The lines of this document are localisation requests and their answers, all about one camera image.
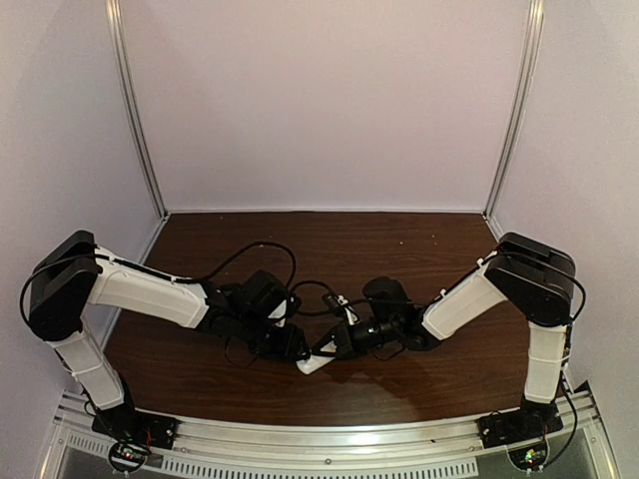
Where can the aluminium front rail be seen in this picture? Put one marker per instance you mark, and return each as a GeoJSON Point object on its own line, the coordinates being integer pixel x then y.
{"type": "Point", "coordinates": [448, 448]}

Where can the left aluminium frame post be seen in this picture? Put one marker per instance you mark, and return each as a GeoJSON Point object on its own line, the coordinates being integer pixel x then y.
{"type": "Point", "coordinates": [131, 105]}

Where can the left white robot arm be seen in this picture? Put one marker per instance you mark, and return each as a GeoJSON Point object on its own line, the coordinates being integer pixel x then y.
{"type": "Point", "coordinates": [78, 272]}

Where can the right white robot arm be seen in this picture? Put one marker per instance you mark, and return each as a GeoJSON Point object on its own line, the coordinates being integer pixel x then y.
{"type": "Point", "coordinates": [537, 279]}

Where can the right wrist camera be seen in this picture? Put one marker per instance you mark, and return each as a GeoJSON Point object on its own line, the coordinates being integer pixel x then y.
{"type": "Point", "coordinates": [338, 305]}

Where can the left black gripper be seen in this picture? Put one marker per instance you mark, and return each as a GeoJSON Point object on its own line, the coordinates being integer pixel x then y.
{"type": "Point", "coordinates": [293, 344]}

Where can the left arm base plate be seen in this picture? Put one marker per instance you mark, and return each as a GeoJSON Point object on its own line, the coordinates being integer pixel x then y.
{"type": "Point", "coordinates": [142, 428]}

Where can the white remote control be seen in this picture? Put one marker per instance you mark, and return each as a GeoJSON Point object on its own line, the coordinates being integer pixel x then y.
{"type": "Point", "coordinates": [313, 364]}

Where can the right aluminium frame post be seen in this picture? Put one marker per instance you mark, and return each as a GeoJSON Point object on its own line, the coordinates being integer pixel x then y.
{"type": "Point", "coordinates": [528, 62]}

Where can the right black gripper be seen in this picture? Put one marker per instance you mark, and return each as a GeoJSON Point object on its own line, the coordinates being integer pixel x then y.
{"type": "Point", "coordinates": [341, 341]}

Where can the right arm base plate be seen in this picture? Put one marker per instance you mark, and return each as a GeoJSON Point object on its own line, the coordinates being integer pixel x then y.
{"type": "Point", "coordinates": [506, 428]}

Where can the aluminium frame post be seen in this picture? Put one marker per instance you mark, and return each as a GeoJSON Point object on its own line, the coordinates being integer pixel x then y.
{"type": "Point", "coordinates": [528, 62]}
{"type": "Point", "coordinates": [131, 105]}

